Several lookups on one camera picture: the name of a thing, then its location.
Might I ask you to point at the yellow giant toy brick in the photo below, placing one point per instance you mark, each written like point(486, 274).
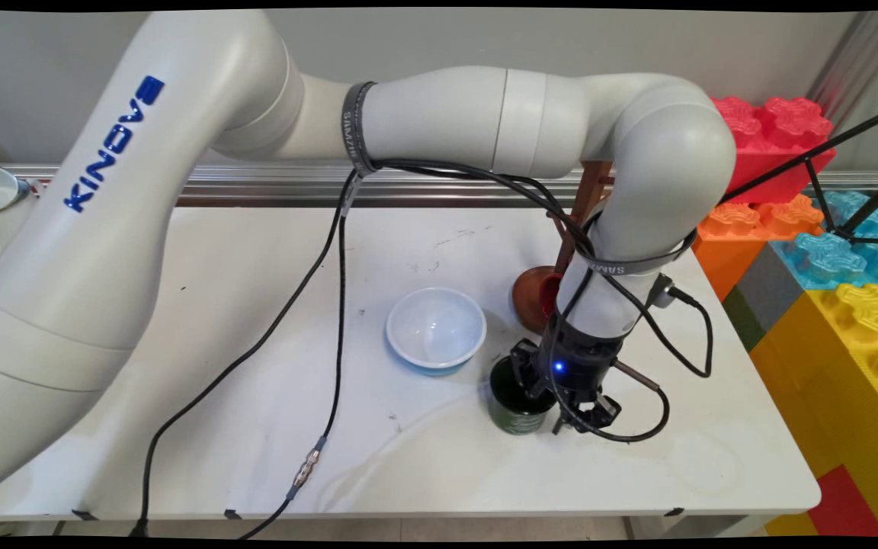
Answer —
point(835, 381)

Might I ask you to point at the red mug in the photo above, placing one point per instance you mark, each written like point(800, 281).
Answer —
point(549, 293)

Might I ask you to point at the black tripod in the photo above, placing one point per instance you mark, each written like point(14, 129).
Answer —
point(812, 160)

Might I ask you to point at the orange giant toy brick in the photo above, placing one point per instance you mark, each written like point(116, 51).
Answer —
point(744, 236)

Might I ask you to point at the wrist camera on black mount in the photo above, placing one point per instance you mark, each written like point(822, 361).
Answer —
point(661, 290)

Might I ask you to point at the green enamel mug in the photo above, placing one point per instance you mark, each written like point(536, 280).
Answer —
point(515, 415)

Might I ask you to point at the brown wooden mug tree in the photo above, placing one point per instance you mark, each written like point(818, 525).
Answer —
point(530, 293)

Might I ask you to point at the grey giant toy brick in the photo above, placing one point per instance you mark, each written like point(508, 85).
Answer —
point(767, 293)

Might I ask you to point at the upright aluminium profile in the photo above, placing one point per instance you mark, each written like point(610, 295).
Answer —
point(858, 61)

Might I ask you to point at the white bowl with blue outside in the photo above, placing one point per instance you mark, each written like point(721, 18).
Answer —
point(435, 329)

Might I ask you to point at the blue giant toy brick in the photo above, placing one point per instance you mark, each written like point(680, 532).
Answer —
point(835, 259)

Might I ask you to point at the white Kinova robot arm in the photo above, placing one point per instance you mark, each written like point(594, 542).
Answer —
point(180, 152)

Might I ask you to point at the red giant toy brick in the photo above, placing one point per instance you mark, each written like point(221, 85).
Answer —
point(782, 145)

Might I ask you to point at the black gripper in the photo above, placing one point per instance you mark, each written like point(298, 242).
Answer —
point(580, 362)

